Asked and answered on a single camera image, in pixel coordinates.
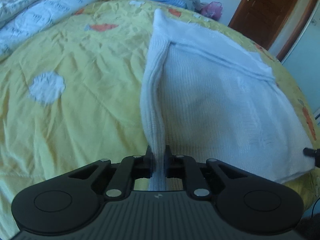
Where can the brown wooden door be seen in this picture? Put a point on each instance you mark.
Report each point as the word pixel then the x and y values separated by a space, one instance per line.
pixel 273 24

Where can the white wardrobe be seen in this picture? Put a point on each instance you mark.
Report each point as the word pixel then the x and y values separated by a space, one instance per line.
pixel 302 62

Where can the white text print quilt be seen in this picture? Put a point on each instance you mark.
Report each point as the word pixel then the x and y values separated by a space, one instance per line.
pixel 23 19

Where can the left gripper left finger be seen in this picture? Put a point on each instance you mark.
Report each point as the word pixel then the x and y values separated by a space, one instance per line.
pixel 128 170

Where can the yellow carrot print bedspread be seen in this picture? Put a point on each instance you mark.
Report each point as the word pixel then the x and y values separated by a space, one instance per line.
pixel 70 94

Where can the white knit sweater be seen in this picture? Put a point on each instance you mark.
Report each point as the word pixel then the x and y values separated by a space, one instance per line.
pixel 205 96

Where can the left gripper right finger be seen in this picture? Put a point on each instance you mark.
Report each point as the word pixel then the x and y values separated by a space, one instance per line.
pixel 187 170

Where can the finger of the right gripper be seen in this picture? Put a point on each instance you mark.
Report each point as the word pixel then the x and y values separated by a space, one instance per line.
pixel 314 153

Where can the pink plastic bag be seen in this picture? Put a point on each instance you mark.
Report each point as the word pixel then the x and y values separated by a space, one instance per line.
pixel 212 10

